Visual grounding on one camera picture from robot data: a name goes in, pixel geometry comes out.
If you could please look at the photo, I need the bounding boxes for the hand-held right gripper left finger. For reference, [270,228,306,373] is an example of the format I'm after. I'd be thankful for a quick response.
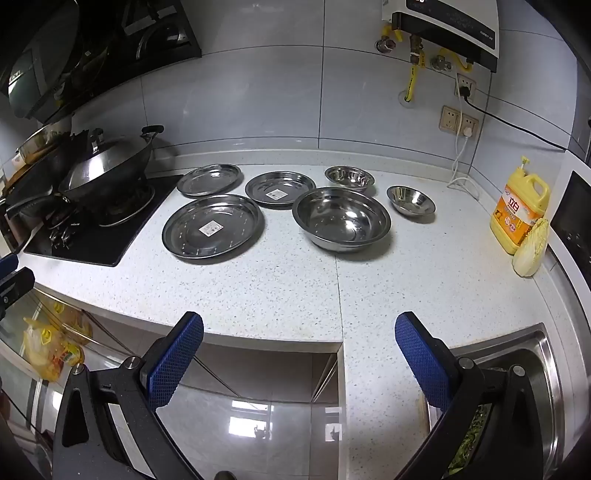
[53,311,205,480]

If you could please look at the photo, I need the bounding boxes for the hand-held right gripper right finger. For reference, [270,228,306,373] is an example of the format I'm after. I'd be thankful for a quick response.
[392,311,550,480]

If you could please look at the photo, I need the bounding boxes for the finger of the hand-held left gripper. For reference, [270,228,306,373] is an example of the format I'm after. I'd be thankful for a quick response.
[0,253,20,283]
[0,268,36,319]

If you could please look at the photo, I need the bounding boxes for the small steel bowl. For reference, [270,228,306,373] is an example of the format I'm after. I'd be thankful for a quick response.
[386,185,437,216]
[324,166,374,193]

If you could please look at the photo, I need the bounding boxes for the large steel bowl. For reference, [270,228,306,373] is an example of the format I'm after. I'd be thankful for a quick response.
[292,187,392,252]

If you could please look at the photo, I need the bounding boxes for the yellow plastic bag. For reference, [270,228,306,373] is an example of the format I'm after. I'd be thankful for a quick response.
[22,300,93,382]

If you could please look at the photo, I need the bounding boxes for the green vegetable scraps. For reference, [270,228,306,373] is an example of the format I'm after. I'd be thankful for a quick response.
[442,367,502,480]

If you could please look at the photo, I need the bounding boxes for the black gas stove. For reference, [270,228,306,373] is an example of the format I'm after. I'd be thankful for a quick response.
[23,173,185,267]

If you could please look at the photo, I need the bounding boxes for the large steel plate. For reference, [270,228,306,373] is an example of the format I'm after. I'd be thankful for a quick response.
[161,194,265,260]

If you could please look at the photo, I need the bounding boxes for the black wok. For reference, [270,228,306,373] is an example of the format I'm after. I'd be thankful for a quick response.
[6,126,165,223]

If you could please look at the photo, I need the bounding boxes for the steel sink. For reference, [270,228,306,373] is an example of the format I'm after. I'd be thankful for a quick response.
[425,323,571,480]

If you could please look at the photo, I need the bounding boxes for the steel wok lid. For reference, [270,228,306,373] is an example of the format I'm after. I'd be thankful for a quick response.
[59,129,154,193]

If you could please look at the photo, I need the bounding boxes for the napa cabbage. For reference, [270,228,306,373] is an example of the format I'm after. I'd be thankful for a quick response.
[512,218,550,278]

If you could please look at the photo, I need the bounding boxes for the yellow detergent bottle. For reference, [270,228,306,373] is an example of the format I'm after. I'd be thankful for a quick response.
[489,156,551,256]

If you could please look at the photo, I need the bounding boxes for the shallow steel plate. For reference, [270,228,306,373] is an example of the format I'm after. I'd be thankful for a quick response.
[177,164,244,198]

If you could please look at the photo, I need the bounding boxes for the microwave oven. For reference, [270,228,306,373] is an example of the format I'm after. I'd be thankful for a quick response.
[549,171,591,278]

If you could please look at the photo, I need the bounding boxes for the deep steel plate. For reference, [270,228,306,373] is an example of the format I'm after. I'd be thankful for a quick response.
[245,171,317,208]

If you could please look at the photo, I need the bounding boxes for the black range hood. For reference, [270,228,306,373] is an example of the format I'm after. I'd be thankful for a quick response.
[0,0,203,123]

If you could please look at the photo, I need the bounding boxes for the white water heater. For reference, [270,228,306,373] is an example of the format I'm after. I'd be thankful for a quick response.
[381,0,502,73]

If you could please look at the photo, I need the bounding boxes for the white power cable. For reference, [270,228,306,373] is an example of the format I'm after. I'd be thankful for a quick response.
[446,129,481,200]

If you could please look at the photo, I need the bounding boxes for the beige wall socket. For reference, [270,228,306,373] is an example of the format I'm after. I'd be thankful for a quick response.
[440,105,462,134]

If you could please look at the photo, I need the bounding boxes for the black power cable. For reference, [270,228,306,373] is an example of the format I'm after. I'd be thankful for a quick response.
[461,88,591,154]

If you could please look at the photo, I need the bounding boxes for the yellow gas hose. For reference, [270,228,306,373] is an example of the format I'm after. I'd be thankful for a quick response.
[404,52,424,103]

